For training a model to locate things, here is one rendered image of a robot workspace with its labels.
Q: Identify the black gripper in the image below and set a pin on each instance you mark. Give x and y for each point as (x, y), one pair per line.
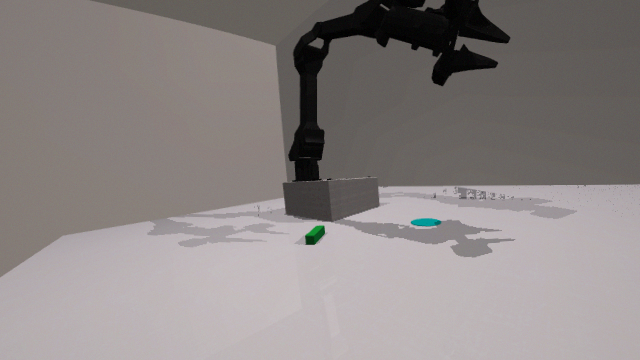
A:
(434, 31)

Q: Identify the dark green post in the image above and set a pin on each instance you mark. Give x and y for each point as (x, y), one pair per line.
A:
(314, 235)

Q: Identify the cyan circle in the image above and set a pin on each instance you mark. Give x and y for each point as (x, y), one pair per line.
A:
(426, 222)

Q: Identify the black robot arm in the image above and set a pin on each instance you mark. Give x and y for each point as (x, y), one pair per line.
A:
(369, 20)

